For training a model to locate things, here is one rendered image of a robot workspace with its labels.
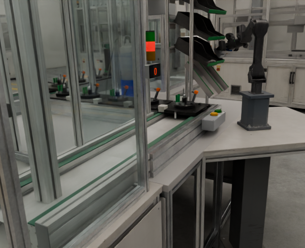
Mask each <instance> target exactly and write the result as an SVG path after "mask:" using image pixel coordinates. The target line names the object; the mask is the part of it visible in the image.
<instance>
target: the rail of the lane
mask: <svg viewBox="0 0 305 248"><path fill-rule="evenodd" d="M216 109H220V110H221V105H220V104H214V105H213V106H211V107H210V108H208V109H207V108H204V109H203V110H202V113H201V114H199V115H198V116H196V117H195V118H193V119H192V120H190V121H189V122H187V123H186V124H184V125H183V126H181V127H180V128H178V129H177V130H175V131H174V132H172V133H171V134H169V135H168V136H166V137H165V138H163V139H162V140H160V141H159V142H157V143H156V144H154V145H153V146H151V147H150V148H148V153H149V154H150V159H149V161H150V171H149V172H150V177H152V178H154V177H155V176H156V175H157V174H158V173H160V172H161V171H162V170H163V169H164V168H165V167H167V166H168V165H169V164H170V163H171V162H172V161H174V160H175V159H176V158H177V157H178V156H179V155H181V154H182V153H183V152H184V151H185V150H187V149H188V148H189V147H190V146H191V145H192V144H194V143H195V142H196V141H197V140H198V139H199V138H201V137H202V136H203V135H204V134H205V133H206V132H208V131H207V130H202V119H203V118H204V117H206V116H207V115H208V114H210V113H211V112H212V111H214V110H216Z"/></svg>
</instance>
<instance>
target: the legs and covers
mask: <svg viewBox="0 0 305 248"><path fill-rule="evenodd" d="M201 163H202V159H200V160H199V161H198V162H197V163H196V164H195V165H194V166H193V167H192V169H191V170H190V171H189V172H188V173H187V174H186V175H185V176H184V177H183V178H182V179H181V180H180V181H179V182H178V183H177V184H176V185H175V186H174V187H173V188H172V189H171V190H170V191H169V192H165V191H162V193H161V194H160V195H159V199H160V201H161V224H162V248H173V201H172V194H173V193H174V192H175V191H176V190H177V189H178V188H179V187H180V186H181V185H182V184H183V183H184V182H185V181H186V179H187V178H188V177H189V176H190V175H192V176H194V171H195V170H196V169H197V168H198V167H199V166H200V165H201ZM232 175H233V160H227V161H217V162H206V170H205V179H210V180H213V216H212V230H211V232H210V234H209V235H208V237H207V239H206V240H205V242H204V245H203V248H219V246H220V232H221V230H222V228H223V226H224V224H225V222H226V220H227V218H228V217H229V215H230V211H231V197H230V199H229V201H228V203H227V204H226V206H225V208H224V209H223V211H222V212H221V207H222V185H223V182H224V183H228V184H232Z"/></svg>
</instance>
